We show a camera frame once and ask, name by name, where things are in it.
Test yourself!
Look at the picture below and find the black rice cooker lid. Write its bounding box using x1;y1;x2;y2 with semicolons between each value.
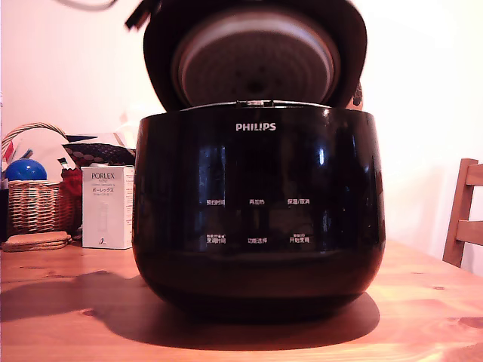
143;0;369;112

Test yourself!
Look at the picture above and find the black Philips rice cooker body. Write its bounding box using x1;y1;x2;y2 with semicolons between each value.
131;100;386;312

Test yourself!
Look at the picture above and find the white paper bag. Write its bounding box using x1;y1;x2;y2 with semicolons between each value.
115;109;144;146

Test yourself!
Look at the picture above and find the black dotted fabric bag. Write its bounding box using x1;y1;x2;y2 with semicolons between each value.
62;142;137;167

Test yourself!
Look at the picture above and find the red knitted item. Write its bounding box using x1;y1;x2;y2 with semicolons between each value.
60;168;83;201

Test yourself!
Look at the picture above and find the blue ball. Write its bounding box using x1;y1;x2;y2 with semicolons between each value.
5;158;48;182

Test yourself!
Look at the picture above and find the white Porlex box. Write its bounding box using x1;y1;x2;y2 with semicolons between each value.
81;164;135;250

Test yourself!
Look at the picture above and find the woven wicker basket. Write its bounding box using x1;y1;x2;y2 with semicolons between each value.
1;121;82;237

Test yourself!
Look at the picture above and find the stack of cork coasters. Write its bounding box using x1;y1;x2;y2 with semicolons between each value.
1;232;72;253

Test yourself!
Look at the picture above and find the wooden chair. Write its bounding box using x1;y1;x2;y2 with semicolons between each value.
442;158;483;269

